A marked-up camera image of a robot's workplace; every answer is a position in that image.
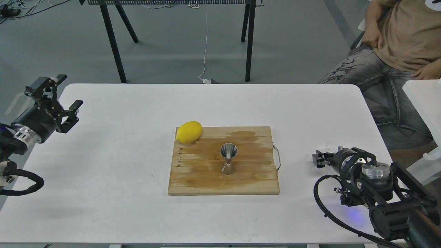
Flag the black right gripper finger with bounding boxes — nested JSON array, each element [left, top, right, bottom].
[[312, 151, 334, 168]]

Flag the black metal frame table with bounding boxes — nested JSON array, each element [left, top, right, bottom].
[[79, 0, 263, 83]]

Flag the white side table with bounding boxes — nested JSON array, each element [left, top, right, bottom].
[[402, 79, 441, 186]]

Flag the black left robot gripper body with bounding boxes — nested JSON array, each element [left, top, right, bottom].
[[11, 100, 64, 143]]

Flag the white cable with plug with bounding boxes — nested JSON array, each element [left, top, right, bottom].
[[198, 4, 216, 84]]

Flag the small clear glass cup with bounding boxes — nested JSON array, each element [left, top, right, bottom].
[[325, 139, 343, 154]]

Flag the person in tan shirt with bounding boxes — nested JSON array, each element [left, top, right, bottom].
[[319, 0, 441, 150]]

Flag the person's left hand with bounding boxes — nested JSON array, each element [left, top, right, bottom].
[[410, 62, 441, 80]]

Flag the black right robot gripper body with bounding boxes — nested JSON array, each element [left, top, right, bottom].
[[331, 148, 367, 179]]

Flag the yellow lemon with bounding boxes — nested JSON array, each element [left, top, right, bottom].
[[175, 121, 203, 144]]

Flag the person's right hand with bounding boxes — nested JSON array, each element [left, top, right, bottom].
[[362, 25, 383, 49]]

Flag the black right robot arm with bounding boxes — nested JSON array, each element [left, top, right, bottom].
[[312, 147, 441, 248]]

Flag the black cables on floor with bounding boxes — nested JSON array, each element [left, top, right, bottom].
[[0, 0, 71, 24]]

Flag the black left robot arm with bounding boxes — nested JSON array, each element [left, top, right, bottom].
[[0, 74, 83, 196]]

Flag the wooden cutting board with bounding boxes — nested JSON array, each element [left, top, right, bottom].
[[167, 126, 280, 196]]

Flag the steel double jigger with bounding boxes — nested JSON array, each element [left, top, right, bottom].
[[219, 143, 238, 175]]

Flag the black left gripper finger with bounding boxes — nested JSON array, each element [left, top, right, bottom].
[[56, 100, 83, 133], [24, 74, 68, 108]]

